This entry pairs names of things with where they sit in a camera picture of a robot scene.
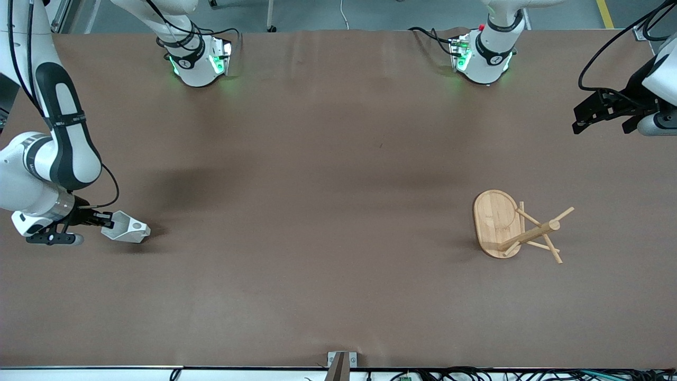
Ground white faceted cup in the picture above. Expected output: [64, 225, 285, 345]
[101, 211, 151, 244]

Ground wooden cup rack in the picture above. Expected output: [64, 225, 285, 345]
[472, 189, 575, 264]

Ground brown paper table cover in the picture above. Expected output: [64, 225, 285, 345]
[0, 28, 677, 369]

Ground aluminium frame extrusion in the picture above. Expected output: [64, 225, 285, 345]
[44, 0, 72, 33]
[633, 0, 668, 42]

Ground black left arm base cable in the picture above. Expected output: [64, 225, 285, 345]
[408, 26, 462, 57]

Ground black arm base cable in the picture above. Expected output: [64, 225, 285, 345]
[408, 26, 462, 57]
[145, 0, 242, 53]

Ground black right arm base cable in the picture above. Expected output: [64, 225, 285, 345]
[145, 0, 242, 53]

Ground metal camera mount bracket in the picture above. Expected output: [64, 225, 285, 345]
[324, 351, 359, 381]

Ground black cable bundle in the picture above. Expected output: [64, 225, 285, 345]
[389, 367, 677, 381]

